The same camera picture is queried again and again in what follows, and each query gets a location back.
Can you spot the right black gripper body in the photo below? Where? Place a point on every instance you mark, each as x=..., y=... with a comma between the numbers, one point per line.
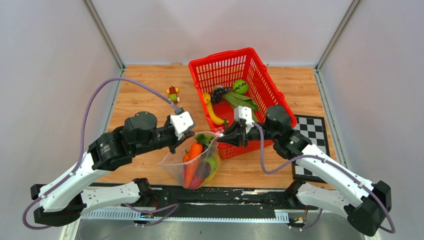
x=254, y=133

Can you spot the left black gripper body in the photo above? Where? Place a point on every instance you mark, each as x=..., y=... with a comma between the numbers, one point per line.
x=165, y=137

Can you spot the clear zip top bag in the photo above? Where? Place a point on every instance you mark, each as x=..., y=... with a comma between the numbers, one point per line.
x=173, y=163

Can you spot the dark purple toy plum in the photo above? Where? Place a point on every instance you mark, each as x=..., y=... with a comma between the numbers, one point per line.
x=204, y=170

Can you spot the red plastic shopping basket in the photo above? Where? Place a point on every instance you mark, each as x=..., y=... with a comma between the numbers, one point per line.
x=238, y=78

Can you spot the green toy apple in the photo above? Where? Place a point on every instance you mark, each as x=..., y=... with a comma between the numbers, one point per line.
x=214, y=163

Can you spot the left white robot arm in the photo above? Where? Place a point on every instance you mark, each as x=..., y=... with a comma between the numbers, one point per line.
x=66, y=199

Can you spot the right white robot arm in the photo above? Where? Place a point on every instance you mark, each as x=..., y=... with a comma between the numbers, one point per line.
x=365, y=204

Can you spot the green toy lettuce leaf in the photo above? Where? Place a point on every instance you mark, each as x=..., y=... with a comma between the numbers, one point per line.
x=236, y=100

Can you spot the black white checkerboard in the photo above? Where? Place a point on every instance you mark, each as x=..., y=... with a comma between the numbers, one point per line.
x=314, y=128

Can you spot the colourful toy block car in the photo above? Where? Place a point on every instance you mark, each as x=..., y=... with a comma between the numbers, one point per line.
x=173, y=94

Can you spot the black toy grape bunch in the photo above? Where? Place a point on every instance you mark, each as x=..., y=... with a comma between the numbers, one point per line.
x=218, y=92

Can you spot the single yellow toy banana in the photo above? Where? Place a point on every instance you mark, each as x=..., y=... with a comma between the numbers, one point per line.
x=214, y=118

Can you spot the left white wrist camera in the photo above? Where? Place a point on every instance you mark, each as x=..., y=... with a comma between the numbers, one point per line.
x=183, y=124

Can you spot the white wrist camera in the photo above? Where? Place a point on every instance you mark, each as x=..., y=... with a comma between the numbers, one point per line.
x=183, y=124
x=244, y=113

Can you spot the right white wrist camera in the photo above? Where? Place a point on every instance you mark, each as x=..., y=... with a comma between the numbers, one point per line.
x=244, y=113

